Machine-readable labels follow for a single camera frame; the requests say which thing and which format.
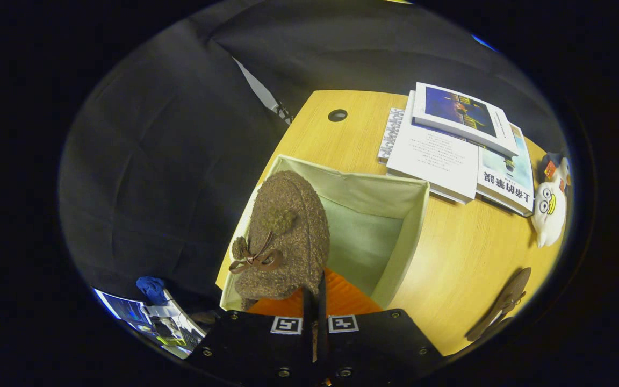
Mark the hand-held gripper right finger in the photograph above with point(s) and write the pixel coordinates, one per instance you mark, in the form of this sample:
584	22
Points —
379	344

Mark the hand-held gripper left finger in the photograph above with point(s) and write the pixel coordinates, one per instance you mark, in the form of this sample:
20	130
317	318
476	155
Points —
250	344

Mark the green fabric storage box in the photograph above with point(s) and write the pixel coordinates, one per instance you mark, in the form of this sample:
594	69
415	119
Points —
374	236

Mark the brown fuzzy shoe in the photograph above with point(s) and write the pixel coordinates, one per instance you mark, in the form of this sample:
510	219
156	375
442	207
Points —
288	215
505	298

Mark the glossy printed sheet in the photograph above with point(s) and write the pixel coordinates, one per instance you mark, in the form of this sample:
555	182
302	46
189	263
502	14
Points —
121	312
178	330

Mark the blue crumpled cloth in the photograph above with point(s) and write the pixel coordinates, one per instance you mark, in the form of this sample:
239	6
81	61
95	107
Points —
151	289

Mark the white cover book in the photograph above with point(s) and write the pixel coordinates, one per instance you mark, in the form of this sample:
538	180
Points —
433	156

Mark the patterned thin booklet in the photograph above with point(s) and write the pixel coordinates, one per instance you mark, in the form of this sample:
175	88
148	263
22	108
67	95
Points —
391	134

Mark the white plush toy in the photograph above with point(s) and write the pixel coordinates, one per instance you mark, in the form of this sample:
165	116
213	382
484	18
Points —
551	212

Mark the penguin plush toy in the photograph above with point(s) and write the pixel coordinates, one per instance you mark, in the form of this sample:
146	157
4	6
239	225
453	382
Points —
552	158

